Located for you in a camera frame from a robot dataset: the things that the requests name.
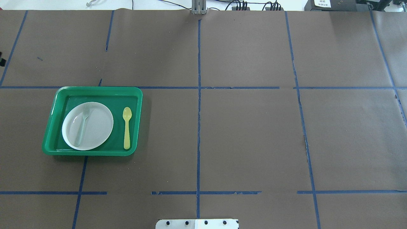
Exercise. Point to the yellow plastic spoon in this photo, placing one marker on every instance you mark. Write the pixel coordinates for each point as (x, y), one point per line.
(127, 115)

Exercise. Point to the white round plate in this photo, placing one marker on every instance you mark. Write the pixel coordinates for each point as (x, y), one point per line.
(98, 127)

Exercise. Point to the pale translucent plastic fork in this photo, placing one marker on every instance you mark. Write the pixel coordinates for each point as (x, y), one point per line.
(85, 115)

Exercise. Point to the green plastic tray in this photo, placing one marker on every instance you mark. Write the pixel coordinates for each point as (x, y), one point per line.
(115, 98)

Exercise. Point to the black computer box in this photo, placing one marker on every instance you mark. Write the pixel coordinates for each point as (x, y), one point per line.
(330, 5)

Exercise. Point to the aluminium frame post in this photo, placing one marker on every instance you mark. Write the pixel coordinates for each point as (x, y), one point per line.
(198, 7)

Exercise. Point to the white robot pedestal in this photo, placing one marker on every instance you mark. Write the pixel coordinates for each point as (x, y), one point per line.
(197, 224)

